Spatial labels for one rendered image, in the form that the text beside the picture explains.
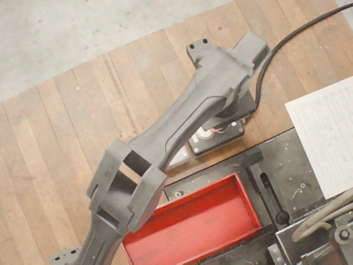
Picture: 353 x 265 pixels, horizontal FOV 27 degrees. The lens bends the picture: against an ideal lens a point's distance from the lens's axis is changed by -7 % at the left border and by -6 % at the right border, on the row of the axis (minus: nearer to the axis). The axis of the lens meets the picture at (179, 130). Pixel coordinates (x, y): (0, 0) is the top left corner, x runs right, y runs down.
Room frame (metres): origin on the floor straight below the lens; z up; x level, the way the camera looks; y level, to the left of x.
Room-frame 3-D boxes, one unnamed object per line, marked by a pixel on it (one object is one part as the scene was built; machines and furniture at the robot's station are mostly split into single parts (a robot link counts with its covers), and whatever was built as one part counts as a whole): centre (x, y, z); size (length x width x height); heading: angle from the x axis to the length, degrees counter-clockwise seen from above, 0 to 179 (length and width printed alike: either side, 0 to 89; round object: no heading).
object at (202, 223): (0.21, 0.00, 0.93); 0.25 x 0.12 x 0.06; 110
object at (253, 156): (0.31, -0.14, 0.95); 0.06 x 0.03 x 0.09; 20
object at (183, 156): (0.37, 0.03, 0.90); 0.07 x 0.07 x 0.06; 20
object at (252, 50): (0.44, -0.10, 1.18); 0.12 x 0.09 x 0.12; 138
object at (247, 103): (0.41, -0.08, 1.08); 0.10 x 0.07 x 0.07; 110
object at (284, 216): (0.25, -0.16, 0.95); 0.15 x 0.03 x 0.10; 20
